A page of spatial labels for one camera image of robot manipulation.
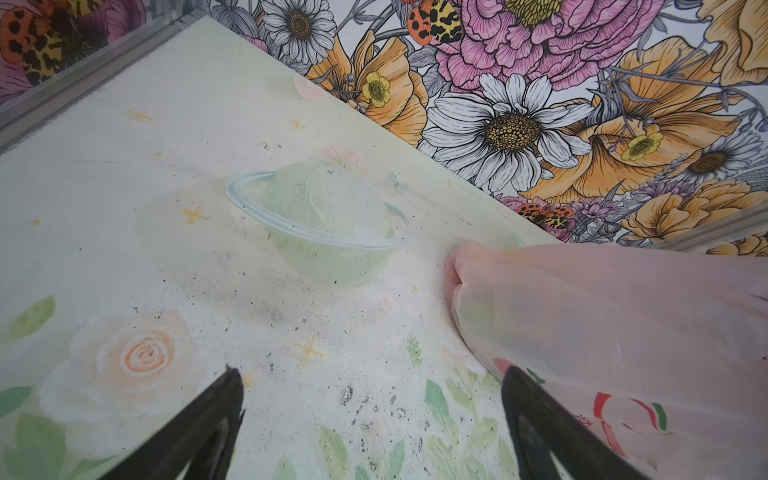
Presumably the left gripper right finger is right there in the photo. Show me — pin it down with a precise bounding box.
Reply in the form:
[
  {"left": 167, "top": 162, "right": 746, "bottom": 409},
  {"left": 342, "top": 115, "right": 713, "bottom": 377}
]
[{"left": 501, "top": 366, "right": 645, "bottom": 480}]

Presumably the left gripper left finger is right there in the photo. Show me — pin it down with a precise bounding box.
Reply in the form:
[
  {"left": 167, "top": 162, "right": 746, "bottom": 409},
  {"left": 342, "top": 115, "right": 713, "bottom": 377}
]
[{"left": 103, "top": 367, "right": 244, "bottom": 480}]

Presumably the pink plastic bag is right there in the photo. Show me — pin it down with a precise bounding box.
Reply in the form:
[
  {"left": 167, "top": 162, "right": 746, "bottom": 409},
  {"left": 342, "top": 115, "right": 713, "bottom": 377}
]
[{"left": 444, "top": 243, "right": 767, "bottom": 479}]

